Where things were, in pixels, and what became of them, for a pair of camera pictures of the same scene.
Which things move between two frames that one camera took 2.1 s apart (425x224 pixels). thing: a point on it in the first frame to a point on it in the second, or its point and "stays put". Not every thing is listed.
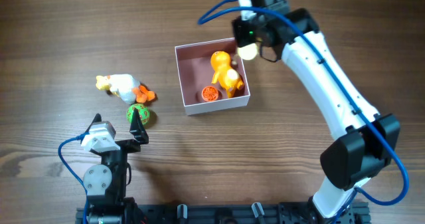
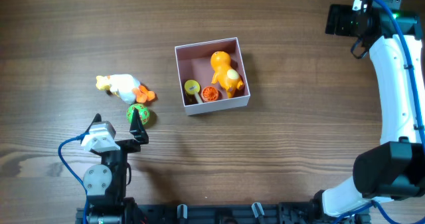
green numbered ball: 143,112 stays put
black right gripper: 269,56 to 337,21
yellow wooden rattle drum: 248,52 to 191,88
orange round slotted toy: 210,94 stays put
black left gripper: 124,144 stays put
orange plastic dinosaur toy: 227,77 stays put
